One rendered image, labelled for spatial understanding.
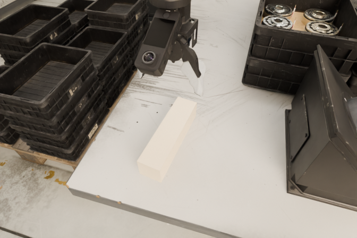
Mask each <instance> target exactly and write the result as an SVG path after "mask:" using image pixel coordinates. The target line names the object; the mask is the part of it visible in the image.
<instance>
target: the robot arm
mask: <svg viewBox="0 0 357 238"><path fill-rule="evenodd" d="M149 2H150V3H151V4H152V5H153V6H155V7H159V9H157V10H156V12H155V15H154V17H153V19H152V22H151V24H150V26H149V29H148V31H147V34H146V36H145V38H144V41H143V42H142V43H141V44H140V45H139V48H138V55H137V57H136V60H135V62H134V64H135V66H136V67H137V68H138V75H139V78H142V77H143V76H144V75H145V74H148V75H153V76H156V77H160V76H162V75H163V73H164V70H165V67H166V65H167V62H168V60H170V61H172V63H175V61H179V60H180V59H181V58H182V61H183V64H182V66H181V71H182V73H183V74H184V75H185V76H187V77H188V79H189V82H190V85H191V86H193V89H194V93H195V94H197V95H199V96H200V97H202V96H203V91H204V85H203V77H204V74H205V70H206V66H205V64H204V62H203V61H198V57H197V55H196V53H195V51H194V50H193V49H192V48H193V47H194V46H195V45H196V43H197V35H198V19H195V18H191V17H190V13H191V0H149ZM191 21H194V22H193V23H192V22H191ZM195 29H196V30H195ZM194 31H195V40H194ZM191 40H192V48H190V47H189V46H190V41H191ZM347 103H348V108H349V110H350V114H351V116H352V119H353V122H354V124H355V127H356V129H357V97H354V98H351V99H348V101H347Z"/></svg>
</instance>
